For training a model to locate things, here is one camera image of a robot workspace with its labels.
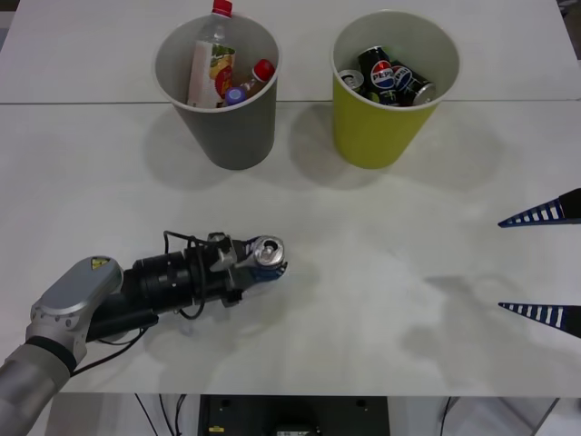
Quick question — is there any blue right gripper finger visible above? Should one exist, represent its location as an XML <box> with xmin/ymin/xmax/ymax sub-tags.
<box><xmin>497</xmin><ymin>186</ymin><xmax>581</xmax><ymax>229</ymax></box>
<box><xmin>497</xmin><ymin>302</ymin><xmax>581</xmax><ymax>340</ymax></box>

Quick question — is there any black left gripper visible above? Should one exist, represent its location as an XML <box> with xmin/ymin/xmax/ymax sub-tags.
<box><xmin>191</xmin><ymin>235</ymin><xmax>291</xmax><ymax>311</ymax></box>

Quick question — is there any blue drink can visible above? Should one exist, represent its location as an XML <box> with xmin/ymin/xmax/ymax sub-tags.
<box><xmin>244</xmin><ymin>233</ymin><xmax>291</xmax><ymax>279</ymax></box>

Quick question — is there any black robot base box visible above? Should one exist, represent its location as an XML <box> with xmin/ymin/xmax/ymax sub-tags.
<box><xmin>199</xmin><ymin>394</ymin><xmax>390</xmax><ymax>436</ymax></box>

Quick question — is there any grey plastic waste bin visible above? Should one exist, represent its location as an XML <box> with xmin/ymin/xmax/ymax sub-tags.
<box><xmin>153</xmin><ymin>12</ymin><xmax>283</xmax><ymax>172</ymax></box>

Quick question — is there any bottle with purple cap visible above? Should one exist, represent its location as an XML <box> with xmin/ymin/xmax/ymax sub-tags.
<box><xmin>223</xmin><ymin>86</ymin><xmax>248</xmax><ymax>108</ymax></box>

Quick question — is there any yellow-green plastic waste bin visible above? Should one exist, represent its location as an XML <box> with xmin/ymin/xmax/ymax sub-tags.
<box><xmin>330</xmin><ymin>11</ymin><xmax>461</xmax><ymax>171</ymax></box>

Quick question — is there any small amber bottle red cap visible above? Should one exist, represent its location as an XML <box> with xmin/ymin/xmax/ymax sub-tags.
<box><xmin>234</xmin><ymin>58</ymin><xmax>277</xmax><ymax>99</ymax></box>

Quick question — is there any large clear bottle red cap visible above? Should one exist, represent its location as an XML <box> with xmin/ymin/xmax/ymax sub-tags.
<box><xmin>187</xmin><ymin>0</ymin><xmax>238</xmax><ymax>110</ymax></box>

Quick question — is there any dark can green print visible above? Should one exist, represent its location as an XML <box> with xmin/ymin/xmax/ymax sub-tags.
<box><xmin>365</xmin><ymin>88</ymin><xmax>413</xmax><ymax>109</ymax></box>

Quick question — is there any silver-topped drink can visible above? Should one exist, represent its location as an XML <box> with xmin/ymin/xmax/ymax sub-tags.
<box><xmin>338</xmin><ymin>68</ymin><xmax>367</xmax><ymax>92</ymax></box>

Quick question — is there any black cable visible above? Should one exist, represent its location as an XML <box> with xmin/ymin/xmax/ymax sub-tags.
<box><xmin>157</xmin><ymin>393</ymin><xmax>169</xmax><ymax>436</ymax></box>
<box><xmin>173</xmin><ymin>393</ymin><xmax>189</xmax><ymax>436</ymax></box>
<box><xmin>133</xmin><ymin>393</ymin><xmax>158</xmax><ymax>436</ymax></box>
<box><xmin>439</xmin><ymin>396</ymin><xmax>456</xmax><ymax>436</ymax></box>

